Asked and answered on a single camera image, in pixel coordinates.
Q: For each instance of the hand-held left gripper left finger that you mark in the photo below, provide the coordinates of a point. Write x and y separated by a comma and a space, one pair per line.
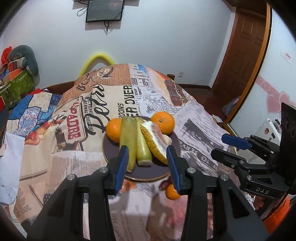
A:
122, 166

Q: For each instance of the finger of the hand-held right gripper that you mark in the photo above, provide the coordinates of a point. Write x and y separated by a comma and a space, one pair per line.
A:
229, 158
235, 141

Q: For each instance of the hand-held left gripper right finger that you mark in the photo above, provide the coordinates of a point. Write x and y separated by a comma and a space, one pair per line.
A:
172, 166

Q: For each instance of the dark purple plate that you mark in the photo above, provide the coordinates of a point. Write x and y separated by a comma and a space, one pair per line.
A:
157, 171

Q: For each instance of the orange peel piece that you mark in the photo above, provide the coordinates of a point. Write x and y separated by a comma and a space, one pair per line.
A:
167, 139
152, 141

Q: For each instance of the round orange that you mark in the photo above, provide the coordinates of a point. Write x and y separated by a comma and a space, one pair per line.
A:
113, 129

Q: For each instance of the large orange with stem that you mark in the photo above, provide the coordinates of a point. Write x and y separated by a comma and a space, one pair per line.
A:
163, 122

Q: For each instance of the person's right forearm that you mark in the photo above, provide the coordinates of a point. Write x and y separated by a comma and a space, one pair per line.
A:
277, 213

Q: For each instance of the white box with sticker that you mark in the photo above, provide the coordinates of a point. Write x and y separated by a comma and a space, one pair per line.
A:
266, 132

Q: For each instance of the small orange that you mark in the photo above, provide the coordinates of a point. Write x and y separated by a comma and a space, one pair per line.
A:
172, 193

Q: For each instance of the grey plastic bag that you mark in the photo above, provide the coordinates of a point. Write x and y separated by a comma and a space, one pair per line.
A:
231, 106

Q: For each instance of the white heart-print wardrobe door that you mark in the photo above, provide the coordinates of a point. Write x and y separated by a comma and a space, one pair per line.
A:
272, 81

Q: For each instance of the newspaper print blanket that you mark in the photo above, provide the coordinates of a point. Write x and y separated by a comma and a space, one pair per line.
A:
92, 104

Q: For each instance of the brown wooden door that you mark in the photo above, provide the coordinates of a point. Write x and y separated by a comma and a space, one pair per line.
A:
245, 58

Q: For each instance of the red wardrobe sticker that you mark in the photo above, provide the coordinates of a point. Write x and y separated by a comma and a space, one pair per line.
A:
286, 55

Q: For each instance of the blue patchwork quilt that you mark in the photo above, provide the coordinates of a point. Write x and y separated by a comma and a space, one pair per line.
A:
30, 106

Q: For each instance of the yellow foam tube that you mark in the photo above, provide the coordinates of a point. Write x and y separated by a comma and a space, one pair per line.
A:
97, 56

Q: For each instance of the white cloth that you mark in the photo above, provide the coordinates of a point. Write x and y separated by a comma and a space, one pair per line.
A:
8, 162

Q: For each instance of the green bag of clutter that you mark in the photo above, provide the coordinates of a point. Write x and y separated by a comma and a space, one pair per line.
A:
16, 89

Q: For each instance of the orange cardboard box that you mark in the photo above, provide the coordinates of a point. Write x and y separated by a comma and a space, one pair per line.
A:
15, 68

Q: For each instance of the grey pillow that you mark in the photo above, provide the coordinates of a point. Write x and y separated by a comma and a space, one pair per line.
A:
25, 55

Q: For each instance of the red plastic bag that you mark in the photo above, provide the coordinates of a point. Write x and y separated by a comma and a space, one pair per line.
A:
5, 54

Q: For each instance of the small black wall monitor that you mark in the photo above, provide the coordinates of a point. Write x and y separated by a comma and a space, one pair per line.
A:
105, 10

